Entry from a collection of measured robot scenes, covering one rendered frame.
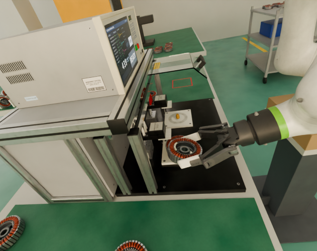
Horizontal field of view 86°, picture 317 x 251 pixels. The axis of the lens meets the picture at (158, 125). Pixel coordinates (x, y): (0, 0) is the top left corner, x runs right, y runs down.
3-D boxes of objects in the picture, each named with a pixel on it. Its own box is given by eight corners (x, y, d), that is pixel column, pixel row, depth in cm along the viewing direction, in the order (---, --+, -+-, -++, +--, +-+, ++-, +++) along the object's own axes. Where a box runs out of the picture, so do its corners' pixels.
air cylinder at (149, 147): (154, 147, 82) (151, 138, 78) (152, 159, 76) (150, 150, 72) (143, 148, 82) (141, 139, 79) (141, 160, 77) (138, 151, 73)
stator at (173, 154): (199, 146, 62) (201, 138, 60) (201, 169, 52) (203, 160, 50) (168, 143, 63) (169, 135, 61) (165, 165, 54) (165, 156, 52)
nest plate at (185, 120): (190, 110, 101) (190, 109, 100) (192, 126, 89) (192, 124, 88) (165, 113, 103) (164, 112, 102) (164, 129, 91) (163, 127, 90)
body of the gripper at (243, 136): (259, 149, 47) (225, 158, 50) (250, 132, 54) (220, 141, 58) (252, 128, 44) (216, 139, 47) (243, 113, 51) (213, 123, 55)
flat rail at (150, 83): (156, 68, 98) (155, 62, 96) (139, 142, 49) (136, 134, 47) (154, 68, 98) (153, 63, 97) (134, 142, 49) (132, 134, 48)
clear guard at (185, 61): (200, 62, 95) (200, 50, 92) (207, 78, 76) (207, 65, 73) (144, 70, 101) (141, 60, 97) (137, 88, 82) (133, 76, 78)
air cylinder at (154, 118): (158, 118, 101) (156, 110, 98) (157, 125, 95) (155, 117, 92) (149, 119, 102) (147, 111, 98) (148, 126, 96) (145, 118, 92)
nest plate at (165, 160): (194, 138, 81) (194, 136, 81) (198, 163, 69) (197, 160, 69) (163, 141, 84) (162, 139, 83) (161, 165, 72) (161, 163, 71)
